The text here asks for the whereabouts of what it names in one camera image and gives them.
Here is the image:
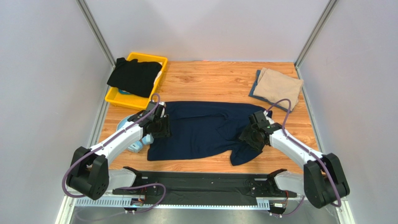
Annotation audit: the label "yellow plastic bin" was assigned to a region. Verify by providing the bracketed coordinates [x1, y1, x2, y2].
[105, 52, 168, 109]

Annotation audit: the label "black t shirt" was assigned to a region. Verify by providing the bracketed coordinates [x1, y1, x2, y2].
[107, 57, 162, 98]

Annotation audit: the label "blue folded t shirt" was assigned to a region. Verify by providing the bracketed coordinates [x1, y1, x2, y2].
[249, 70, 288, 112]

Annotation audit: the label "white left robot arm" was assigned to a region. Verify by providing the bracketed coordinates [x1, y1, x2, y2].
[62, 114, 171, 200]

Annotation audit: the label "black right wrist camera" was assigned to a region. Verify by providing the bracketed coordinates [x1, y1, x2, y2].
[249, 111, 268, 125]

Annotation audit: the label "beige folded t shirt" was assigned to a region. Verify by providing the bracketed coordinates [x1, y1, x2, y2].
[254, 68, 304, 111]

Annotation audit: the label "teal cloth in bin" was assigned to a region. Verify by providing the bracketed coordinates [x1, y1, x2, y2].
[118, 89, 131, 95]

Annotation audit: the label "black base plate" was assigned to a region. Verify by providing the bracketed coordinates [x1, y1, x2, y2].
[113, 171, 298, 206]

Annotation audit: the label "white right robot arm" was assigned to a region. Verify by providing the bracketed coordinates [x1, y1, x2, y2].
[239, 122, 350, 209]

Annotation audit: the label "navy t shirt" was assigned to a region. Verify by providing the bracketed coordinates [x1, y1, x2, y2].
[147, 101, 265, 166]

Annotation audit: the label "light blue headphones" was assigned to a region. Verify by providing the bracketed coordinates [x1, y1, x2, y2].
[116, 115, 154, 153]

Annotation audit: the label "aluminium frame rail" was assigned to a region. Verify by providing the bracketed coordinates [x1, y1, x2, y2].
[56, 178, 347, 224]

